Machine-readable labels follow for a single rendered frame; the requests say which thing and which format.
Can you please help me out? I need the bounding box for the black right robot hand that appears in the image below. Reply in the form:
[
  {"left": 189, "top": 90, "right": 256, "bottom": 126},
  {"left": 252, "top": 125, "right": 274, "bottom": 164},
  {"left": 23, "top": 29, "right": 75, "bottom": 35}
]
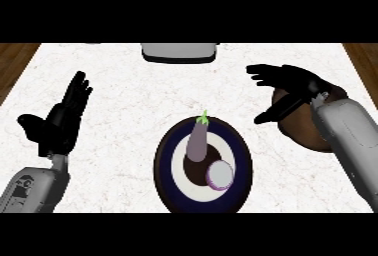
[{"left": 245, "top": 63, "right": 330, "bottom": 126}]

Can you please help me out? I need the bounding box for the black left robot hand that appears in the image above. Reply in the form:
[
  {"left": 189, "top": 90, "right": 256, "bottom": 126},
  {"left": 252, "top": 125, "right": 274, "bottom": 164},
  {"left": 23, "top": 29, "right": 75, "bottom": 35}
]
[{"left": 16, "top": 70, "right": 94, "bottom": 158}]

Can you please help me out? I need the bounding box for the brown round pan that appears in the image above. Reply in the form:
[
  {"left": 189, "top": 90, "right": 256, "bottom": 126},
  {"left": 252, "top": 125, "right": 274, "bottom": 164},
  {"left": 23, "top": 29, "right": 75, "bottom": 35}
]
[{"left": 271, "top": 83, "right": 348, "bottom": 154}]

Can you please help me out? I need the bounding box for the purple eggplant with green stem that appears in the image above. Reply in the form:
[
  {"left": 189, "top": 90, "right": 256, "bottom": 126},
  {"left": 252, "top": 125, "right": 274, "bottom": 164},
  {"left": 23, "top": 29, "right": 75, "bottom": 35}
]
[{"left": 184, "top": 109, "right": 212, "bottom": 163}]

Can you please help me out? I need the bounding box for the dark blue and white plate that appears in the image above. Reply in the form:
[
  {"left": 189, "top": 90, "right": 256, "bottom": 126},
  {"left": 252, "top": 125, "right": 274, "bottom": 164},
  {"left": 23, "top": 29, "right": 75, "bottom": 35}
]
[{"left": 152, "top": 115, "right": 254, "bottom": 214}]

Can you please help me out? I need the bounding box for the grey appliance with dark base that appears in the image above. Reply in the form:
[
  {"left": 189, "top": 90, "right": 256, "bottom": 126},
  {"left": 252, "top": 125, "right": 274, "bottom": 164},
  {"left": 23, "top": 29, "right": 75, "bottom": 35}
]
[{"left": 140, "top": 43, "right": 218, "bottom": 64}]

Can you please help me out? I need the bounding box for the purple rimmed pale can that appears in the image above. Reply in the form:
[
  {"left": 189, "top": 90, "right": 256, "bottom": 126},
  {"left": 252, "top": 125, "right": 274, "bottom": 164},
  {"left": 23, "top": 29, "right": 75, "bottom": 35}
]
[{"left": 203, "top": 159, "right": 236, "bottom": 192}]

